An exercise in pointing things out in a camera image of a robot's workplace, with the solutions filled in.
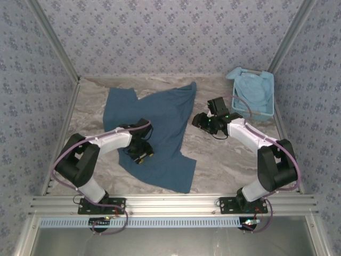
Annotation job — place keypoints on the dark blue t-shirt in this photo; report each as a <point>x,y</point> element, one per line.
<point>165,120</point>

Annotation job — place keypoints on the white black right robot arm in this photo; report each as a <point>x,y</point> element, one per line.
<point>245,136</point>

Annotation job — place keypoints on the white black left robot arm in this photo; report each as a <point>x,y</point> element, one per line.
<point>112,141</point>

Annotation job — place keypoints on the light blue plastic basket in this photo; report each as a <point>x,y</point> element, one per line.
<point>266,117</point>

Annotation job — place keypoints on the light blue t-shirt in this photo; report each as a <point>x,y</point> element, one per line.
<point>253,88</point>

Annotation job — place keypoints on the small black controller board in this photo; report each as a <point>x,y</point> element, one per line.
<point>249,222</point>
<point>100,222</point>

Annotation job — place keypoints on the grey metal sheet panel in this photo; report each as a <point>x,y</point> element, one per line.
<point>170,242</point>

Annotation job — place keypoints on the aluminium profile mounting rail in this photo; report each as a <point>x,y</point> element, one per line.
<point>170,204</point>

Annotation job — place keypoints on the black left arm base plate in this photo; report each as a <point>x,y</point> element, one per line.
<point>88,209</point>

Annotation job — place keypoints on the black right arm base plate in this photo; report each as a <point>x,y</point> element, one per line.
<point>229,208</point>

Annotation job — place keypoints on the aluminium upright frame post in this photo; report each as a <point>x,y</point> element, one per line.
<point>291,34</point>
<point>57,42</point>

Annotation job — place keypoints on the aluminium frame leg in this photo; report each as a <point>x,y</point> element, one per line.
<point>317,237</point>
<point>25,237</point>

